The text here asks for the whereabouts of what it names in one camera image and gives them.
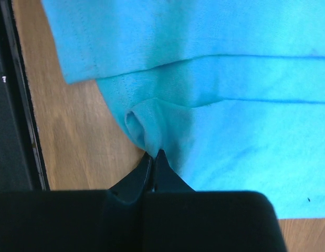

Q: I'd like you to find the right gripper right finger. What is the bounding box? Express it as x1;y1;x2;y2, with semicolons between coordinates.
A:
152;150;195;192

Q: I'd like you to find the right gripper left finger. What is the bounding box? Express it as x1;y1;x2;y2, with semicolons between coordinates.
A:
108;153;152;204

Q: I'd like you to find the cyan polo t shirt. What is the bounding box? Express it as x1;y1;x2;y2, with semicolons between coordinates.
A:
42;1;325;218

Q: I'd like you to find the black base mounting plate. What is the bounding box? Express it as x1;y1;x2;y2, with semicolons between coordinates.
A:
0;1;50;192

